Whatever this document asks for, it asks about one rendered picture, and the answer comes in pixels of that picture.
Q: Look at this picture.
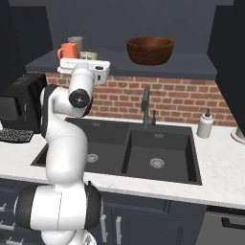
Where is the pale grey cup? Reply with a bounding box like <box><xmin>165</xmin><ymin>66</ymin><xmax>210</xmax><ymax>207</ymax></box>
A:
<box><xmin>67</xmin><ymin>35</ymin><xmax>84</xmax><ymax>53</ymax></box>

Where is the dark grey tap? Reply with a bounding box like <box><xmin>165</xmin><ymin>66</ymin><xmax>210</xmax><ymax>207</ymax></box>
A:
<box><xmin>140</xmin><ymin>85</ymin><xmax>158</xmax><ymax>129</ymax></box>

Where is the brown wooden bowl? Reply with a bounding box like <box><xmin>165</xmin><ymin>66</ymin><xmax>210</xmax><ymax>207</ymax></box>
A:
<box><xmin>125</xmin><ymin>36</ymin><xmax>175</xmax><ymax>67</ymax></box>

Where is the dark cabinet door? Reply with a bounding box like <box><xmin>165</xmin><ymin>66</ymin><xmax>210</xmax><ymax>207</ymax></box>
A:
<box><xmin>0</xmin><ymin>0</ymin><xmax>55</xmax><ymax>94</ymax></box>
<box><xmin>206</xmin><ymin>0</ymin><xmax>245</xmax><ymax>129</ymax></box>

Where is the black dishwasher handle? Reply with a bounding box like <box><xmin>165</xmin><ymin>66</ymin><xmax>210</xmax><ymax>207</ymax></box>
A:
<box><xmin>220</xmin><ymin>216</ymin><xmax>245</xmax><ymax>231</ymax></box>

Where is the dark base cupboard door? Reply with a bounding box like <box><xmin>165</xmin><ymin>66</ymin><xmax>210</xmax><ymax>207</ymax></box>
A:
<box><xmin>87</xmin><ymin>204</ymin><xmax>113</xmax><ymax>245</ymax></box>
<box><xmin>111</xmin><ymin>207</ymin><xmax>170</xmax><ymax>245</ymax></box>

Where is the dark open wall cabinet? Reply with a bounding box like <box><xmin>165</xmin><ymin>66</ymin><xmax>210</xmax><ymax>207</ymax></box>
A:
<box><xmin>25</xmin><ymin>0</ymin><xmax>218</xmax><ymax>81</ymax></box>

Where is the white soap dispenser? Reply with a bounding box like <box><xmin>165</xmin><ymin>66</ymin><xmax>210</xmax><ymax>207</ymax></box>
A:
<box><xmin>195</xmin><ymin>107</ymin><xmax>214</xmax><ymax>140</ymax></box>

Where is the dark speckled mat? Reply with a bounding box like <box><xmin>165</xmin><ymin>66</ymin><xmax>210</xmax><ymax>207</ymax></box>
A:
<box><xmin>0</xmin><ymin>127</ymin><xmax>35</xmax><ymax>144</ymax></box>

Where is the orange mug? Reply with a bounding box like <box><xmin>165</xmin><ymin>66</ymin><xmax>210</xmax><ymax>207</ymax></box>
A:
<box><xmin>56</xmin><ymin>42</ymin><xmax>79</xmax><ymax>61</ymax></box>

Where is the small clear glass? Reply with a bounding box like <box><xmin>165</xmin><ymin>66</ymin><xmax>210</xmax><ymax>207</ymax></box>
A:
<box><xmin>78</xmin><ymin>51</ymin><xmax>99</xmax><ymax>61</ymax></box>

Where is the dark drawer stack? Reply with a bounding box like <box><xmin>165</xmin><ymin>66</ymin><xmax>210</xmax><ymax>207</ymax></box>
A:
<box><xmin>0</xmin><ymin>177</ymin><xmax>49</xmax><ymax>245</ymax></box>

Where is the silver cupboard handle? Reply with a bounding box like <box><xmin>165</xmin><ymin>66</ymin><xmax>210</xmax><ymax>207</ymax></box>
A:
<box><xmin>100</xmin><ymin>213</ymin><xmax>108</xmax><ymax>244</ymax></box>
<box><xmin>115</xmin><ymin>215</ymin><xmax>123</xmax><ymax>245</ymax></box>

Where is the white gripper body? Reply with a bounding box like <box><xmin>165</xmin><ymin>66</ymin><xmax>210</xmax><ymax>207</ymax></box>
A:
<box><xmin>56</xmin><ymin>57</ymin><xmax>111</xmax><ymax>75</ymax></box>

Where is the black microwave oven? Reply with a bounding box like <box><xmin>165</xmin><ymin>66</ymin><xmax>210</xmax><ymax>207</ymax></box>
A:
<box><xmin>0</xmin><ymin>73</ymin><xmax>49</xmax><ymax>134</ymax></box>

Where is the grey dishwasher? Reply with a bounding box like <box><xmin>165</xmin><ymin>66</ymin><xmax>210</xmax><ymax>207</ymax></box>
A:
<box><xmin>194</xmin><ymin>205</ymin><xmax>245</xmax><ymax>245</ymax></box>

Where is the black double sink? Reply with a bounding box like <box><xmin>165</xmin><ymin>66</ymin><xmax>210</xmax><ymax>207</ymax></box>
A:
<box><xmin>30</xmin><ymin>117</ymin><xmax>203</xmax><ymax>187</ymax></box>

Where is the white round appliance base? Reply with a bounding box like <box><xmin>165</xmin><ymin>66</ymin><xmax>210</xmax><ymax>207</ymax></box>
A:
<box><xmin>230</xmin><ymin>125</ymin><xmax>245</xmax><ymax>145</ymax></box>

